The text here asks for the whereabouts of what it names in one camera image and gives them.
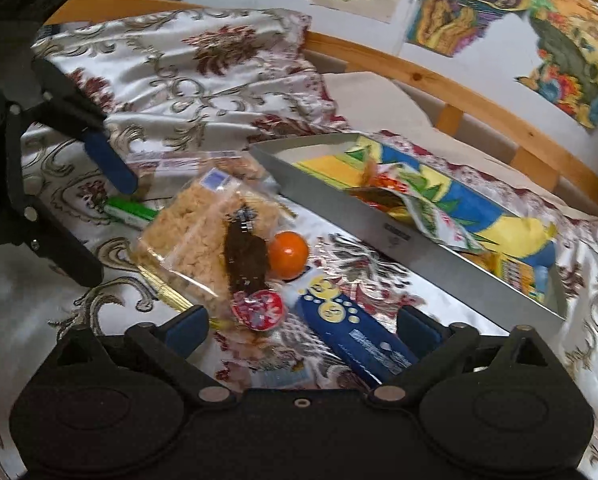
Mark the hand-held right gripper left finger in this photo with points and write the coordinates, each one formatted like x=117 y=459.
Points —
x=179 y=330

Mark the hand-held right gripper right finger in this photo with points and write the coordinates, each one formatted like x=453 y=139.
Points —
x=419 y=332

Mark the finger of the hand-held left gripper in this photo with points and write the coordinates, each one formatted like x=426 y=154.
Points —
x=111 y=160
x=69 y=255

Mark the small green packet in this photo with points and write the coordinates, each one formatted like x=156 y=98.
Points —
x=129 y=212

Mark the clear packet with pink label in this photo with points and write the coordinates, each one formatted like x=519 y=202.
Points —
x=179 y=162

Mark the blue packet with yellow faces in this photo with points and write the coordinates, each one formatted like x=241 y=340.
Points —
x=349 y=330

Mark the red round jelly cup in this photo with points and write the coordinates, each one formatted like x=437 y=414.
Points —
x=258 y=310

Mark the clear rice cracker packet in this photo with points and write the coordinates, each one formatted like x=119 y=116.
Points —
x=189 y=230

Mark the dark brown snack packet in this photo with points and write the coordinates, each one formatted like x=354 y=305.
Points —
x=246 y=255

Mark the white green snack packet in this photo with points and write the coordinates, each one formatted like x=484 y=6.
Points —
x=429 y=215

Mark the shallow metal tray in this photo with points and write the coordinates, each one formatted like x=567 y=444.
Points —
x=359 y=230

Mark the yellow green snack packet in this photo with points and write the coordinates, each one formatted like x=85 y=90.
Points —
x=521 y=272

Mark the small orange ball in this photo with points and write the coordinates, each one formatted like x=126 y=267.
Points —
x=288 y=254

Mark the small light blue packet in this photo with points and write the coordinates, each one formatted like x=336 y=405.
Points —
x=284 y=376

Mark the floral satin blanket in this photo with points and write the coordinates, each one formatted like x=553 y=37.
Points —
x=204 y=60

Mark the colourful drawing sheet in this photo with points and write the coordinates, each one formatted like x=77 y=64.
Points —
x=504 y=220

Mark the wooden bed frame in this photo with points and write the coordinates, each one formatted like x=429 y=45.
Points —
x=479 y=90

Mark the blue swirl fish wall poster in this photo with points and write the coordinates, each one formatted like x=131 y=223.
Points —
x=469 y=5

